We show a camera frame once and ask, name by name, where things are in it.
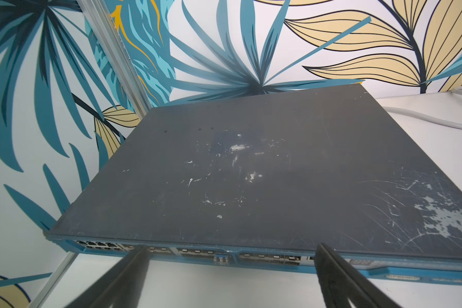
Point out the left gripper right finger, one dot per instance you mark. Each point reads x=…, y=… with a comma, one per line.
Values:
x=342, y=285

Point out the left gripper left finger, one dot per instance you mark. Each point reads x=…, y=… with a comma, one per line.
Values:
x=121, y=286

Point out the dark grey network switch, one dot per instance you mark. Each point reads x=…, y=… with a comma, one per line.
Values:
x=262, y=181

